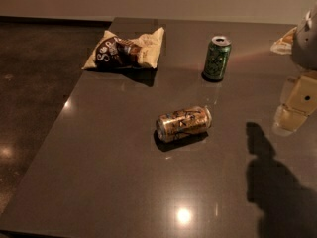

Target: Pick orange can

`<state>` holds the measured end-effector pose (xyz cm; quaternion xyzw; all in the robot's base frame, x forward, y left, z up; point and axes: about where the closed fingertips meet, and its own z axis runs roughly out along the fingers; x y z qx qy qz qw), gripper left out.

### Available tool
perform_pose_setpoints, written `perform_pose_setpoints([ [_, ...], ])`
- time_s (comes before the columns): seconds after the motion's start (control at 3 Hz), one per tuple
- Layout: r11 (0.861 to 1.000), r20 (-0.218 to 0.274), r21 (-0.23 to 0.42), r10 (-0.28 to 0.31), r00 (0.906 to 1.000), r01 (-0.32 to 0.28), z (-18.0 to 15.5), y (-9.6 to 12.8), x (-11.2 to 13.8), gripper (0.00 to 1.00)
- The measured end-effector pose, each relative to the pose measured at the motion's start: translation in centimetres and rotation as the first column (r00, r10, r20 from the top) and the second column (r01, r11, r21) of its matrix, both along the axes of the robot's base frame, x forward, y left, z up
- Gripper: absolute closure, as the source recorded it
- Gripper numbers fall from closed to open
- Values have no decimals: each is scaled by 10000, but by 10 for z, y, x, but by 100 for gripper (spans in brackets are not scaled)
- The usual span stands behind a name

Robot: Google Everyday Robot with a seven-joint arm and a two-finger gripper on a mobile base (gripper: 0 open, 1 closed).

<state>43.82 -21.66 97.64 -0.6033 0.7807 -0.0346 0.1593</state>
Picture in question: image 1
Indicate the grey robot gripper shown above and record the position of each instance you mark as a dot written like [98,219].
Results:
[306,49]

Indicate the green soda can upright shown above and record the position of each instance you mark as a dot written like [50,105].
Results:
[217,57]

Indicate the cream and brown chip bag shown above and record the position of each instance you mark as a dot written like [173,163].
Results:
[113,51]

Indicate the orange soda can lying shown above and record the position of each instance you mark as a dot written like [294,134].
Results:
[183,123]

